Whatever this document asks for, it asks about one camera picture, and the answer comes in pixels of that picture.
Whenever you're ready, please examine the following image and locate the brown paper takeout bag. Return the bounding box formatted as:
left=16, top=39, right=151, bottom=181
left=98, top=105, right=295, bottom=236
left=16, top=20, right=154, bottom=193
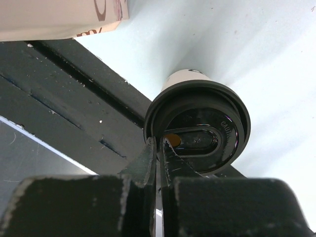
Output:
left=0, top=0, right=129, bottom=41

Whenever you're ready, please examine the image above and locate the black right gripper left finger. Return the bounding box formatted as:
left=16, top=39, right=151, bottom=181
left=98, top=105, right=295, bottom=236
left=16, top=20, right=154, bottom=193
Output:
left=0, top=137, right=157, bottom=237

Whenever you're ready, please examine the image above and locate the white paper cup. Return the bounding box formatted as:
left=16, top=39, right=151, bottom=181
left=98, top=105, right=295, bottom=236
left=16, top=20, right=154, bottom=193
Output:
left=161, top=69, right=211, bottom=91

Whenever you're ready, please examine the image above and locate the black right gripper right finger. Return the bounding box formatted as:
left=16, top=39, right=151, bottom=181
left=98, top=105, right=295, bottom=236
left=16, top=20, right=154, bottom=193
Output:
left=159, top=138, right=315, bottom=237

